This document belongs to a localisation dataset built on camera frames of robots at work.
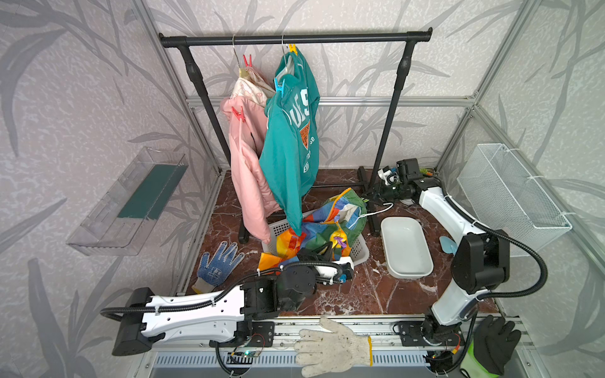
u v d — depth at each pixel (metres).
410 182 0.66
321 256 0.58
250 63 0.72
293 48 0.66
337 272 0.51
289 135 0.55
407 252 0.93
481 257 0.47
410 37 0.57
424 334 0.72
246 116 0.60
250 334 0.64
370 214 0.73
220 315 0.46
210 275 0.86
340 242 0.65
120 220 0.65
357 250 0.82
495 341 0.71
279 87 0.54
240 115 0.58
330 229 0.74
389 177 0.80
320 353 0.71
